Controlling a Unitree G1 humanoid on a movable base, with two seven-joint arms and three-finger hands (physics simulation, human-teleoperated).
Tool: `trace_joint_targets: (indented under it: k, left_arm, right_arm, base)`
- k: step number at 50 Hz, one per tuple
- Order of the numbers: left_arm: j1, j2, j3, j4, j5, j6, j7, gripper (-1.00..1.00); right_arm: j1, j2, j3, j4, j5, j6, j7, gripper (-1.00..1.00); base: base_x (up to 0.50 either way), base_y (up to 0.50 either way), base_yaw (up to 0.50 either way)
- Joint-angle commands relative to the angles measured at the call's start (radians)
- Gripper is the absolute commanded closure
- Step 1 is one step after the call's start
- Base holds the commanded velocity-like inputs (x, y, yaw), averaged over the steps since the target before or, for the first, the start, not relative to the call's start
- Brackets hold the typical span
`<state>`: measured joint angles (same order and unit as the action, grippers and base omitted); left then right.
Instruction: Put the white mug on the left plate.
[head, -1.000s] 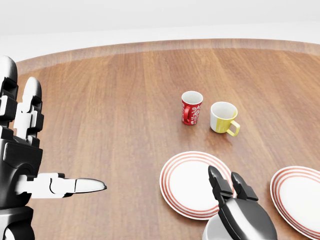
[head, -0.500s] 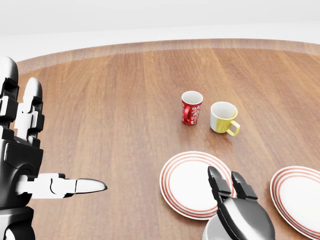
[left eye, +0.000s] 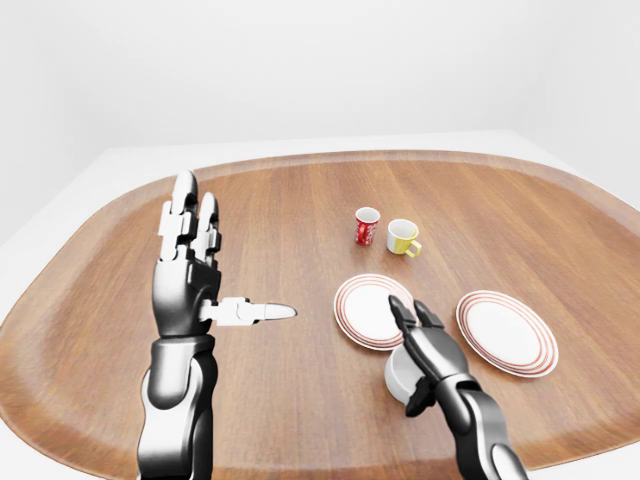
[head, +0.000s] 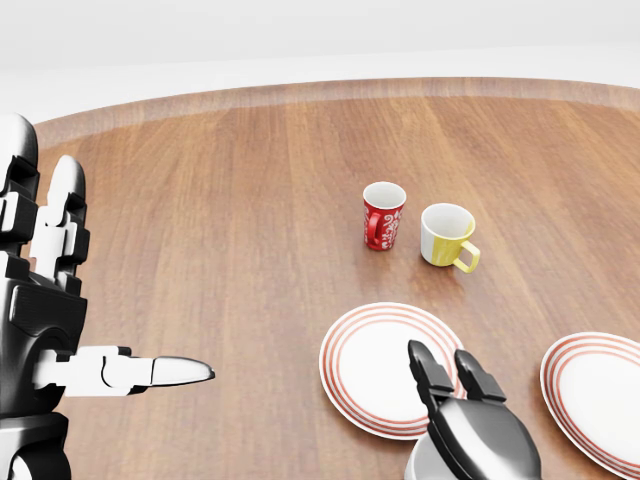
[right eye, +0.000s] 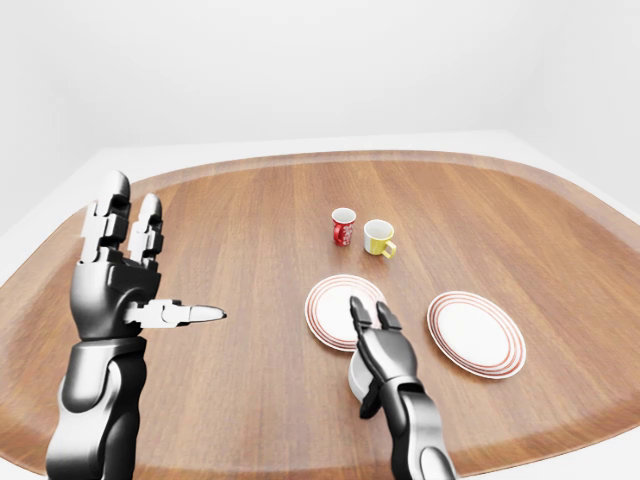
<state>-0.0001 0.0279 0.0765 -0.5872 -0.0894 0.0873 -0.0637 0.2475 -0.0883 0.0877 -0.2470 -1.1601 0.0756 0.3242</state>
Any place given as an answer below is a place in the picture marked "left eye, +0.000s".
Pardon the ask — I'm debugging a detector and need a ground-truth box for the red patterned mug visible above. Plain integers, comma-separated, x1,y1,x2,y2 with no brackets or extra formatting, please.
354,206,382,247

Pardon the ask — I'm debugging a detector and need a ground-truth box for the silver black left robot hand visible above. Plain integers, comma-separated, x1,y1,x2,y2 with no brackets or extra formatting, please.
151,169,299,339

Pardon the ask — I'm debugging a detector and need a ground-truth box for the white plate with red rings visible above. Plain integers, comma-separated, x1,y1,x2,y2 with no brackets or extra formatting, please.
333,273,417,351
455,290,560,379

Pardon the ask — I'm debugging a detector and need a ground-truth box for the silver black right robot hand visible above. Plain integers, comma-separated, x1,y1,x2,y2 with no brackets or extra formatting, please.
387,294,474,418

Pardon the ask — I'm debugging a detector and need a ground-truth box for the white and yellow mug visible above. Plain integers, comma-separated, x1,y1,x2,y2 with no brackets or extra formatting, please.
386,218,424,259

